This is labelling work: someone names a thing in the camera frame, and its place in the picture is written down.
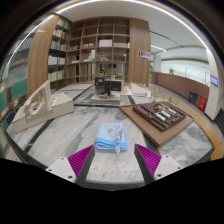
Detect thin wooden stick model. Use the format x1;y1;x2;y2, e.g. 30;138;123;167
149;88;181;108

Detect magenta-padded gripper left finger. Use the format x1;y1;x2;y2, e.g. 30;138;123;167
45;144;96;185

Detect bookshelf with teal books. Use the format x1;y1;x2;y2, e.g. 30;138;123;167
0;36;29;134

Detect wall poster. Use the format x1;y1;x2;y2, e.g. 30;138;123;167
137;49;153;62

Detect wooden cubby shelf unit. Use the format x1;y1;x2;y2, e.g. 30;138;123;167
65;17;131;85

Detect wooden model base board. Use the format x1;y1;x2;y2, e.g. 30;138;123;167
118;101;195;148

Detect black box display model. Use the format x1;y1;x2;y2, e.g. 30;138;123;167
94;75;124;96

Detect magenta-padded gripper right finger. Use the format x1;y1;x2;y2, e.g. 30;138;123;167
133;143;184;185

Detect light blue printed towel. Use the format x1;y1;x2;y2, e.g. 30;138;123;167
93;122;129;155

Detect dark bin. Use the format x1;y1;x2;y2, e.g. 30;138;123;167
188;90;199;105

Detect white architectural model on base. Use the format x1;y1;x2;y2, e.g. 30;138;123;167
11;79;75;134

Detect red cabinet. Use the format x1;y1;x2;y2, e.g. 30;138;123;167
198;95;208;112

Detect wooden bookshelf with books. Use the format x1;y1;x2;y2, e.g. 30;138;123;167
47;18;72;91

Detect wall screen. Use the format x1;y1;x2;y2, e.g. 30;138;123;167
209;74;219;87

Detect small white architectural model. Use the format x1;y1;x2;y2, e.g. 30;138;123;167
129;82;151;98

